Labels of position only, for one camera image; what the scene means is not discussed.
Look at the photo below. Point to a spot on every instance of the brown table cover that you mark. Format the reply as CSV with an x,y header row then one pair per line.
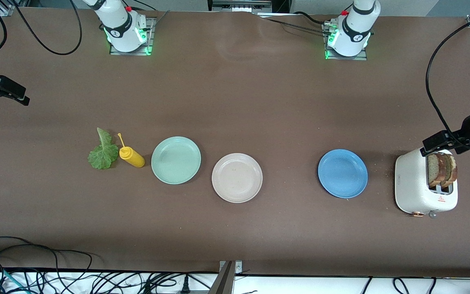
x,y
259,102

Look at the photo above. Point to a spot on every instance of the brown bread slice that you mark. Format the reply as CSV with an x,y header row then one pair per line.
x,y
453,171
433,169

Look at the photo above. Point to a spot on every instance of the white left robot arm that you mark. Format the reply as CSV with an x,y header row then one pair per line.
x,y
357,24

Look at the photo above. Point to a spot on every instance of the yellow mustard squeeze bottle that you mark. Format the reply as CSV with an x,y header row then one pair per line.
x,y
134,158

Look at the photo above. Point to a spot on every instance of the mint green plate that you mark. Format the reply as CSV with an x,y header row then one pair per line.
x,y
176,160

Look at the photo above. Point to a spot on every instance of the beige plate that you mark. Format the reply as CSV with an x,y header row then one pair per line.
x,y
237,177

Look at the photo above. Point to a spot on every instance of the black power plug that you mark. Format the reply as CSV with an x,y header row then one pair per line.
x,y
185,286

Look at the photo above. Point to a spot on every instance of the aluminium profile post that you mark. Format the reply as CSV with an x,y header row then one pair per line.
x,y
225,281

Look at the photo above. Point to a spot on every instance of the green lettuce leaf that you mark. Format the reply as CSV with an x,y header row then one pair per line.
x,y
103,157

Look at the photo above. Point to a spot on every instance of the blue plate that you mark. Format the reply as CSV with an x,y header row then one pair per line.
x,y
342,173

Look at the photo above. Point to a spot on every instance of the white toaster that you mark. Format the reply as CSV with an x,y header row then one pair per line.
x,y
410,183

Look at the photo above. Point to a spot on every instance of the black device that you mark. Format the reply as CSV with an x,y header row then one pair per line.
x,y
239,5

